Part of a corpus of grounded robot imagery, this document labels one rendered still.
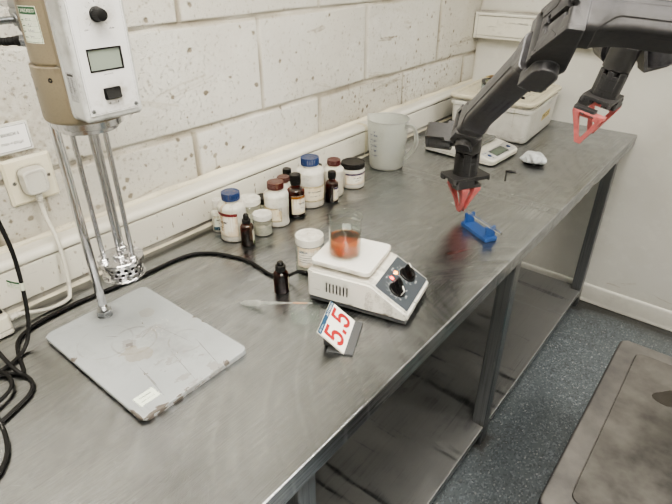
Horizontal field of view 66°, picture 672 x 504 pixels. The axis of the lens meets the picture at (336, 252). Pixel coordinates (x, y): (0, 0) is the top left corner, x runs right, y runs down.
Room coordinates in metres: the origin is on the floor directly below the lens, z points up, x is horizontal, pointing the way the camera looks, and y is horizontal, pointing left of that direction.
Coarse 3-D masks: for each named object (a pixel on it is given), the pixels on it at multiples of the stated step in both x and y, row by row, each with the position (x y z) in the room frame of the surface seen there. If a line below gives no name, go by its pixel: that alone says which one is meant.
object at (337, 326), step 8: (336, 312) 0.74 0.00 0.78; (328, 320) 0.71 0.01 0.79; (336, 320) 0.72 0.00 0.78; (344, 320) 0.74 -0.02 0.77; (328, 328) 0.70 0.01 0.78; (336, 328) 0.71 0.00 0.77; (344, 328) 0.72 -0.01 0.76; (328, 336) 0.68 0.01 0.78; (336, 336) 0.69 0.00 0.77; (344, 336) 0.70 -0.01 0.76; (336, 344) 0.67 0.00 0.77
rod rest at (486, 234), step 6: (468, 216) 1.13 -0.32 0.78; (462, 222) 1.14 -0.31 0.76; (468, 222) 1.14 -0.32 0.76; (474, 222) 1.14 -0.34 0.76; (468, 228) 1.11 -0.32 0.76; (474, 228) 1.10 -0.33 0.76; (480, 228) 1.10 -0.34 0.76; (486, 228) 1.06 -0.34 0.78; (474, 234) 1.09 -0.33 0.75; (480, 234) 1.07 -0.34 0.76; (486, 234) 1.06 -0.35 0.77; (492, 234) 1.07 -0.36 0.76; (486, 240) 1.05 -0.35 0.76; (492, 240) 1.06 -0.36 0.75
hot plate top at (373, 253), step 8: (368, 240) 0.90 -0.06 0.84; (328, 248) 0.87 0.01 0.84; (368, 248) 0.87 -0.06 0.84; (376, 248) 0.87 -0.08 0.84; (384, 248) 0.87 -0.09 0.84; (320, 256) 0.84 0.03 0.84; (328, 256) 0.84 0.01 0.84; (360, 256) 0.84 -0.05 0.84; (368, 256) 0.84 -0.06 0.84; (376, 256) 0.84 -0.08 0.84; (384, 256) 0.84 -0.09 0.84; (320, 264) 0.82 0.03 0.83; (328, 264) 0.81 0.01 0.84; (336, 264) 0.81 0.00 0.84; (344, 264) 0.81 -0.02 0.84; (352, 264) 0.81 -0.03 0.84; (360, 264) 0.81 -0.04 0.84; (368, 264) 0.81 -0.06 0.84; (376, 264) 0.81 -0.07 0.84; (352, 272) 0.79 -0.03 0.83; (360, 272) 0.78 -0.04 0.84; (368, 272) 0.78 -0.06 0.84
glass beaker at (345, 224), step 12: (336, 216) 0.87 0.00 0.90; (348, 216) 0.88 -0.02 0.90; (360, 216) 0.86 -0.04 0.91; (336, 228) 0.82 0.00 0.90; (348, 228) 0.82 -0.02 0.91; (360, 228) 0.84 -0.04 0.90; (336, 240) 0.82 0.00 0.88; (348, 240) 0.82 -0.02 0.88; (360, 240) 0.84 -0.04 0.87; (336, 252) 0.82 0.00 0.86; (348, 252) 0.82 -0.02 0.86; (360, 252) 0.84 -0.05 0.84
